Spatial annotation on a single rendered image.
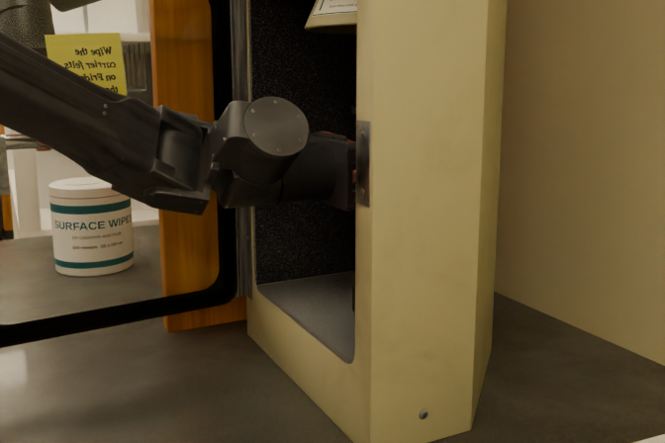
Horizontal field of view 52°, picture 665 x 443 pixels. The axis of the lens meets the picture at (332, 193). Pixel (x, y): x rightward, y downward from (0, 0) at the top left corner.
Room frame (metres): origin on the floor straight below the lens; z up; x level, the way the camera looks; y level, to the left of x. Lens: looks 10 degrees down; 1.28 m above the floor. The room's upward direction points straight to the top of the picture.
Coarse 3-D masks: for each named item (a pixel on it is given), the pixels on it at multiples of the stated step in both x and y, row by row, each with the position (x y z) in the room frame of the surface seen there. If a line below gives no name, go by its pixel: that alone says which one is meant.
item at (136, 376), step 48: (96, 336) 0.82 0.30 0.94; (144, 336) 0.82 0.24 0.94; (192, 336) 0.82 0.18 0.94; (240, 336) 0.82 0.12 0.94; (528, 336) 0.82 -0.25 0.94; (576, 336) 0.82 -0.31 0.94; (0, 384) 0.68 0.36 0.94; (48, 384) 0.68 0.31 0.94; (96, 384) 0.68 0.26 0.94; (144, 384) 0.68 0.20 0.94; (192, 384) 0.68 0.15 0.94; (240, 384) 0.68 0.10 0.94; (288, 384) 0.68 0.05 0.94; (528, 384) 0.68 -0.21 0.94; (576, 384) 0.68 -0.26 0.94; (624, 384) 0.68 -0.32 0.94; (0, 432) 0.58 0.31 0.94; (48, 432) 0.58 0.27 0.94; (96, 432) 0.58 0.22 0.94; (144, 432) 0.58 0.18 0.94; (192, 432) 0.58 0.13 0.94; (240, 432) 0.58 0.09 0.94; (288, 432) 0.58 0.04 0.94; (336, 432) 0.58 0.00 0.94; (480, 432) 0.58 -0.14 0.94; (528, 432) 0.58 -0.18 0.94; (576, 432) 0.58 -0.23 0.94; (624, 432) 0.58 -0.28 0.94
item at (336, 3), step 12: (324, 0) 0.67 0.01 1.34; (336, 0) 0.65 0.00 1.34; (348, 0) 0.64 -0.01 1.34; (312, 12) 0.69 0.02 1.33; (324, 12) 0.66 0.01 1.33; (336, 12) 0.64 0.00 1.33; (348, 12) 0.64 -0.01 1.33; (312, 24) 0.67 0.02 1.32; (324, 24) 0.65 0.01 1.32; (336, 24) 0.64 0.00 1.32; (348, 24) 0.63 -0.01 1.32
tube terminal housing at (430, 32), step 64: (384, 0) 0.54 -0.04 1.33; (448, 0) 0.57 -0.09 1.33; (384, 64) 0.54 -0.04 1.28; (448, 64) 0.57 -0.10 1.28; (384, 128) 0.54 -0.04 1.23; (448, 128) 0.57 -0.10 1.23; (384, 192) 0.54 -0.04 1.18; (448, 192) 0.57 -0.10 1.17; (384, 256) 0.54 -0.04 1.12; (448, 256) 0.57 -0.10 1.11; (256, 320) 0.79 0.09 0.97; (384, 320) 0.54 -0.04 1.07; (448, 320) 0.57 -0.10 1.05; (320, 384) 0.63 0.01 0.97; (384, 384) 0.54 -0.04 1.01; (448, 384) 0.57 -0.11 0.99
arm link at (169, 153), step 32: (0, 32) 0.49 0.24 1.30; (0, 64) 0.48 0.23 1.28; (32, 64) 0.50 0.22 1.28; (0, 96) 0.48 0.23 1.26; (32, 96) 0.49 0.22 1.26; (64, 96) 0.51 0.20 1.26; (96, 96) 0.54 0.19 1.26; (32, 128) 0.51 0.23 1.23; (64, 128) 0.52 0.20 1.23; (96, 128) 0.53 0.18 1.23; (128, 128) 0.55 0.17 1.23; (160, 128) 0.60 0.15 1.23; (192, 128) 0.61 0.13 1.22; (96, 160) 0.55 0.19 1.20; (128, 160) 0.54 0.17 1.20; (160, 160) 0.58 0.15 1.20; (192, 160) 0.60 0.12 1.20; (128, 192) 0.59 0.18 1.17
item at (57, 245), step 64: (0, 0) 0.68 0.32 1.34; (64, 0) 0.71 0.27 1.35; (128, 0) 0.74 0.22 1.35; (192, 0) 0.78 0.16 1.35; (64, 64) 0.71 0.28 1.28; (128, 64) 0.74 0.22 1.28; (192, 64) 0.78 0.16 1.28; (0, 128) 0.67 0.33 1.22; (64, 192) 0.70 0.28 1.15; (0, 256) 0.67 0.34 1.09; (64, 256) 0.70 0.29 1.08; (128, 256) 0.74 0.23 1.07; (192, 256) 0.78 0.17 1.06; (0, 320) 0.66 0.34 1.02
